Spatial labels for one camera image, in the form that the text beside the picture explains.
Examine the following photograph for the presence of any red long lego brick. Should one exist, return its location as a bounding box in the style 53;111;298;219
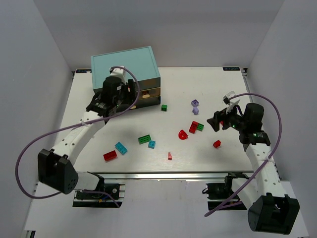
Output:
189;121;199;134

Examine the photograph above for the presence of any small red lego brick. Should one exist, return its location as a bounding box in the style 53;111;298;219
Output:
213;140;221;148

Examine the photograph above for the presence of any red arch lego piece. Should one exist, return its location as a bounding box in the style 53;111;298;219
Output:
178;130;188;140

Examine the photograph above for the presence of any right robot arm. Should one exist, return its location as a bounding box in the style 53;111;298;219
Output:
207;103;300;235

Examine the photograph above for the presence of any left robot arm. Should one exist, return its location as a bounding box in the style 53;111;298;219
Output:
38;76;137;194

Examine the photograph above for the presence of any purple lego brick lower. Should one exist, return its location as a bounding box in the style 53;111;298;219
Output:
192;107;199;115

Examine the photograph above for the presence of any purple lego brick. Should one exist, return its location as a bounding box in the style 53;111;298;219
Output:
192;107;199;115
191;99;199;107

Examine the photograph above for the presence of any purple lego brick upper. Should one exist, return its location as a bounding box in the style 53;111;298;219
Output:
191;99;199;107

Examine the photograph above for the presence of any teal drawer cabinet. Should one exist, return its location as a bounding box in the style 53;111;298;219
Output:
90;46;162;116

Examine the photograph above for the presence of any small green lego cube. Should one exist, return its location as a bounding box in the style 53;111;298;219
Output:
161;105;167;112

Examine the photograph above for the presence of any green long lego brick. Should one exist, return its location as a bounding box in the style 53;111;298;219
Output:
138;134;151;144

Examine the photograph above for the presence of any long cyan lego brick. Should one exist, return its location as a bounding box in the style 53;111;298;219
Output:
115;142;128;155

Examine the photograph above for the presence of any small cyan lego brick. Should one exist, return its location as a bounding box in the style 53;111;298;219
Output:
148;140;156;149

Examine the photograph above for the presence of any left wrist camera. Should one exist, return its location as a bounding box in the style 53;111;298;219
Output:
110;68;125;80

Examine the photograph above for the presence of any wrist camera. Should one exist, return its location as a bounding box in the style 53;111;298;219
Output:
223;91;240;114
110;68;125;80

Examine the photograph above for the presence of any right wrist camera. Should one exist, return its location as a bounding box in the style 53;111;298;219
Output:
223;91;240;114

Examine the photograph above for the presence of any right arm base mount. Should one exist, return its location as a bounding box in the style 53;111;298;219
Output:
202;172;249;211

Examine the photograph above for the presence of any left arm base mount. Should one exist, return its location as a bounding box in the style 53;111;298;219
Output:
72;180;126;208

